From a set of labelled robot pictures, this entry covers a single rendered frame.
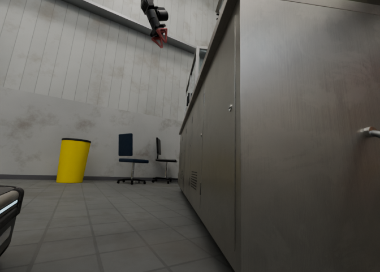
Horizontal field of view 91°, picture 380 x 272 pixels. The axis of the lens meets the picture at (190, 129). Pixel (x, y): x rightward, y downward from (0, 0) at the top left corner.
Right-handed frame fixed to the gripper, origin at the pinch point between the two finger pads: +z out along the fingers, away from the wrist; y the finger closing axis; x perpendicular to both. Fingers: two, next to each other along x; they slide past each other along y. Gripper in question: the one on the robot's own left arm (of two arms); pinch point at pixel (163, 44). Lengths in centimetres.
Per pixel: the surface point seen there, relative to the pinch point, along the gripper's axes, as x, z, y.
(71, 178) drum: 79, 66, 284
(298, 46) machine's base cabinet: 2, 38, -68
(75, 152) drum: 59, 28, 282
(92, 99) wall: -13, -70, 353
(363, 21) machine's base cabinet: -22, 38, -77
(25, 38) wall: 54, -217, 353
